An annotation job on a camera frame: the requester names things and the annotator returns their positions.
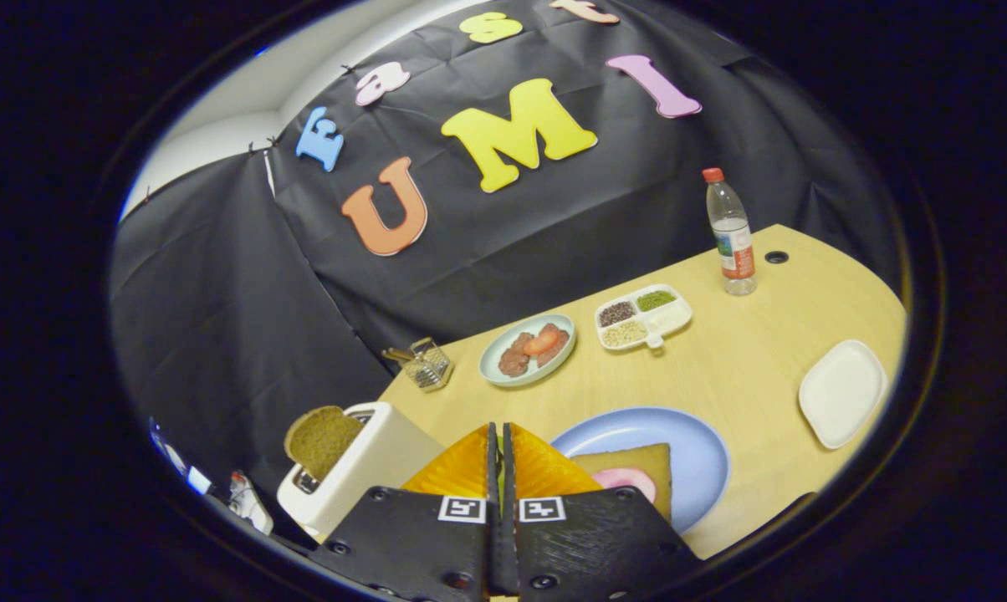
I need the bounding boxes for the white and red object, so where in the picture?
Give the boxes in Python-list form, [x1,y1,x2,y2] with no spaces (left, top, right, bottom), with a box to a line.
[148,418,274,536]

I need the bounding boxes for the pink ham slice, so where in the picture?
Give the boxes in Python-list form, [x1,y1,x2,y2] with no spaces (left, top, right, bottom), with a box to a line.
[591,467,657,504]

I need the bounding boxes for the brown meat slices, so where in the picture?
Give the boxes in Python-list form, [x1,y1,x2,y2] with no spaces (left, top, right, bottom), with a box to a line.
[498,328,570,377]

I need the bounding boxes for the blue plate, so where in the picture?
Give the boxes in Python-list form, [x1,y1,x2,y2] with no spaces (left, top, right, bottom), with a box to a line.
[550,406,731,536]

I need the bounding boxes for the pale green plate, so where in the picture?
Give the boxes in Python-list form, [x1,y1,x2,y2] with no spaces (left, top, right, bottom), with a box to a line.
[479,314,577,388]

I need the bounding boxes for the brown bread slice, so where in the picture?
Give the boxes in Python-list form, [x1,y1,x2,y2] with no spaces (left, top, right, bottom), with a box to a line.
[284,406,365,482]

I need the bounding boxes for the metal wire basket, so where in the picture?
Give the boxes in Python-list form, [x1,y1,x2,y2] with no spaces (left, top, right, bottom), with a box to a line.
[382,337,454,393]

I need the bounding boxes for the white divided seasoning tray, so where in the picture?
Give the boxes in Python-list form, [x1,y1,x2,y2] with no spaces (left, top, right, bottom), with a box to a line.
[595,283,693,352]

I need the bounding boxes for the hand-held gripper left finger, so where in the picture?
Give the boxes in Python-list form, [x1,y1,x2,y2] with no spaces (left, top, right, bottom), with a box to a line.
[309,422,502,602]

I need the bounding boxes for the white square plate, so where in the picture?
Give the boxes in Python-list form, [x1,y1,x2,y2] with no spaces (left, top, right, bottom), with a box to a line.
[798,339,889,451]

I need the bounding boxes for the clear water bottle red cap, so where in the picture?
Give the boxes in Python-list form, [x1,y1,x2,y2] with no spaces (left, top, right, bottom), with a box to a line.
[703,167,758,297]

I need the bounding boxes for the white toaster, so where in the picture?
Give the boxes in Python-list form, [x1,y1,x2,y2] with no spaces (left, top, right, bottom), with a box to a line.
[276,401,446,540]

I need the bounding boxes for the toast slice with ham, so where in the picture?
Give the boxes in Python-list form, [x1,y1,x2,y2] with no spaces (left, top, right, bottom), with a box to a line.
[570,443,673,521]

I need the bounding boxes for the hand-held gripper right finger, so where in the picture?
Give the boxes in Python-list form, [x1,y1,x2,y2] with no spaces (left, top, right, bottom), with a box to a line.
[501,422,705,602]

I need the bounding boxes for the black backdrop cloth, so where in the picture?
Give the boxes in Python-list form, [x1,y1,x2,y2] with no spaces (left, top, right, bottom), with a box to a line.
[106,0,906,503]

